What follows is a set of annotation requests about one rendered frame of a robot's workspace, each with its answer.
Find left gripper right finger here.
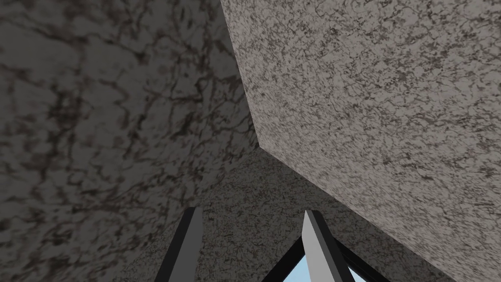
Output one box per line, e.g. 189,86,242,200
301,210,357,282

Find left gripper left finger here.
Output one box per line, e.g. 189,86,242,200
154,207,204,282

